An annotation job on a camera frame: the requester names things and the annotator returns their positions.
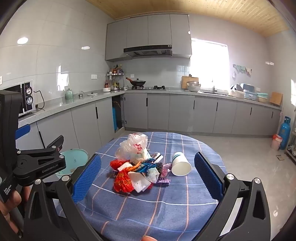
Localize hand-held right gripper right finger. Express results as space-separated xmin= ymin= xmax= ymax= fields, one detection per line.
xmin=194 ymin=152 xmax=271 ymax=241

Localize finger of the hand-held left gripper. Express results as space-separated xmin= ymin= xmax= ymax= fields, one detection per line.
xmin=15 ymin=123 xmax=31 ymax=140
xmin=12 ymin=135 xmax=67 ymax=186

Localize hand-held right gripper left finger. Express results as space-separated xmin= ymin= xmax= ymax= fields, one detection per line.
xmin=22 ymin=153 xmax=109 ymax=241

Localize teal enamel basin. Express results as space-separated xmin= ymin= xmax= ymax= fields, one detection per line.
xmin=55 ymin=148 xmax=90 ymax=179

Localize red plastic bag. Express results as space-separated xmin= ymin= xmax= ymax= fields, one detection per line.
xmin=110 ymin=159 xmax=126 ymax=172

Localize red mesh net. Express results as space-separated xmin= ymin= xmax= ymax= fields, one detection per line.
xmin=113 ymin=168 xmax=136 ymax=193

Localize purple snack wrapper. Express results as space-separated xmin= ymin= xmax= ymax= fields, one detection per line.
xmin=155 ymin=162 xmax=172 ymax=187

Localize white foam sheet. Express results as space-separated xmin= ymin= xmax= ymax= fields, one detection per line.
xmin=118 ymin=162 xmax=133 ymax=172
xmin=129 ymin=171 xmax=153 ymax=193

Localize pink white trash bin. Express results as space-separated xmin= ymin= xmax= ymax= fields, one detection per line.
xmin=271 ymin=134 xmax=283 ymax=151

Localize person's left hand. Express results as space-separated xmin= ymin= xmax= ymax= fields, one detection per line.
xmin=0 ymin=190 xmax=22 ymax=235

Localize microwave oven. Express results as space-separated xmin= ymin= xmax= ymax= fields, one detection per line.
xmin=3 ymin=80 xmax=37 ymax=117

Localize white paper cup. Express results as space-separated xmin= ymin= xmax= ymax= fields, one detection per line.
xmin=171 ymin=151 xmax=192 ymax=177

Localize blue plaid tablecloth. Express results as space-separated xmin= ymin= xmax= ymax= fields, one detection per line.
xmin=76 ymin=132 xmax=225 ymax=241

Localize striped small packet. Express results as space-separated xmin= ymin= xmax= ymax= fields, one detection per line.
xmin=151 ymin=152 xmax=164 ymax=163

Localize grey speckled countertop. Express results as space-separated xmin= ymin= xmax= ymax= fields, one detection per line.
xmin=18 ymin=87 xmax=283 ymax=127

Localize pale crumpled plastic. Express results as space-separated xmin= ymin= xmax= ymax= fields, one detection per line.
xmin=147 ymin=169 xmax=161 ymax=184

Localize clear plastic bag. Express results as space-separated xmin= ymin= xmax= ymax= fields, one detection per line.
xmin=115 ymin=133 xmax=149 ymax=163

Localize colourful snack wrapper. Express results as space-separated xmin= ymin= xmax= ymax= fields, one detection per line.
xmin=134 ymin=162 xmax=156 ymax=175

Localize grey lower cabinets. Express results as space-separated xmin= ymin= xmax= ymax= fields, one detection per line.
xmin=18 ymin=93 xmax=282 ymax=168

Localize grey cabinets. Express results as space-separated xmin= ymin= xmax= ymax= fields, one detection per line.
xmin=18 ymin=93 xmax=282 ymax=168
xmin=105 ymin=14 xmax=192 ymax=62

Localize blue gas cylinder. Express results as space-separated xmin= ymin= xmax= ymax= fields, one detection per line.
xmin=278 ymin=116 xmax=291 ymax=150

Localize white dish basket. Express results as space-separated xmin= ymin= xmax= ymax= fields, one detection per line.
xmin=228 ymin=83 xmax=246 ymax=99

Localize metal shelf rack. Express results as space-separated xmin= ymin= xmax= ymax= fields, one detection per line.
xmin=284 ymin=128 xmax=296 ymax=163

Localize blue dish basket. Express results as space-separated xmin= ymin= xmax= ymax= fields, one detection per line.
xmin=243 ymin=84 xmax=258 ymax=101

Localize wooden cutting board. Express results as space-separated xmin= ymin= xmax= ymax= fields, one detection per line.
xmin=181 ymin=76 xmax=199 ymax=90

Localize gas stove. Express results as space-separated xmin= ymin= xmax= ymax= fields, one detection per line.
xmin=131 ymin=85 xmax=167 ymax=91

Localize metal spice rack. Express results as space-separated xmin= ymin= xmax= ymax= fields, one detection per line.
xmin=106 ymin=64 xmax=125 ymax=90

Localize black wok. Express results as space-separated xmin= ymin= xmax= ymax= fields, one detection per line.
xmin=126 ymin=77 xmax=147 ymax=88

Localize bright window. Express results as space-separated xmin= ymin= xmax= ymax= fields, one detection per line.
xmin=191 ymin=39 xmax=231 ymax=93

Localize hanging dishcloths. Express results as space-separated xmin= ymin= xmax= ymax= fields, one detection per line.
xmin=232 ymin=63 xmax=253 ymax=77

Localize black range hood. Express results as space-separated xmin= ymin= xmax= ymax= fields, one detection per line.
xmin=123 ymin=44 xmax=173 ymax=58

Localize grey upper cabinets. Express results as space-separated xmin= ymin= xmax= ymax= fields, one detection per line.
xmin=105 ymin=14 xmax=192 ymax=62

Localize black power cable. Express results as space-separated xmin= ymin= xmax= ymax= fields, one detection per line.
xmin=33 ymin=90 xmax=46 ymax=110

